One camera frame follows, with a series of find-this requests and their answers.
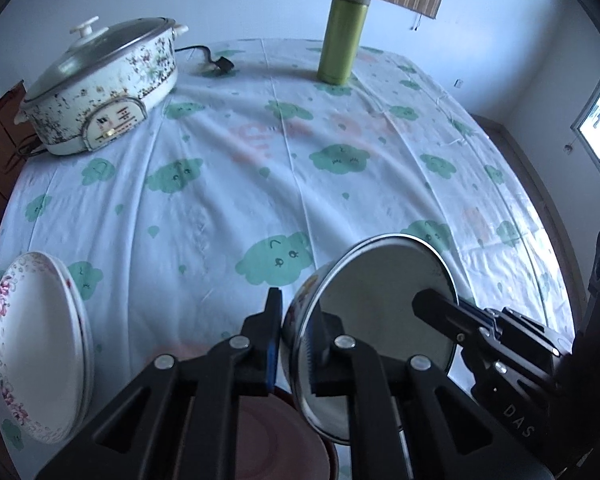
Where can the green thermos bottle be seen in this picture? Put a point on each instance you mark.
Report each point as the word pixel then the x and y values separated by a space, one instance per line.
pixel 340 40

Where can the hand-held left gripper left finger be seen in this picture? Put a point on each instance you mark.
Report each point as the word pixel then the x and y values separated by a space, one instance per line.
pixel 274 350

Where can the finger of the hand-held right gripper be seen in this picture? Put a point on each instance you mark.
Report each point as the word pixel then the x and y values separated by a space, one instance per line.
pixel 445 312
pixel 505 362

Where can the floral white plate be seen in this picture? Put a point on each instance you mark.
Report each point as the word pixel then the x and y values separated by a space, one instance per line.
pixel 90 350
pixel 35 340

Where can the metal bowl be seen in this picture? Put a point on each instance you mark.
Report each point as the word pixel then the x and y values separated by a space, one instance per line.
pixel 380 285

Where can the glass pot lid white knob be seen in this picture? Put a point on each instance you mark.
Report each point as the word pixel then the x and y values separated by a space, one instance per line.
pixel 95 55

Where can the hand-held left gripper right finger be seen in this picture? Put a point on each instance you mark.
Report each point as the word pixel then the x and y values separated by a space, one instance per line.
pixel 330 350

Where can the floral electric cooking pot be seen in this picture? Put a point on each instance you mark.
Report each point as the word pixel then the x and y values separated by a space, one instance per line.
pixel 80 110

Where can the cloud printed tablecloth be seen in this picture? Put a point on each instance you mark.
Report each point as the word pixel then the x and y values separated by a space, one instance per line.
pixel 280 160

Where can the red bowl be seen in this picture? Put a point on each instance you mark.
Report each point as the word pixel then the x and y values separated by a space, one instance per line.
pixel 280 440

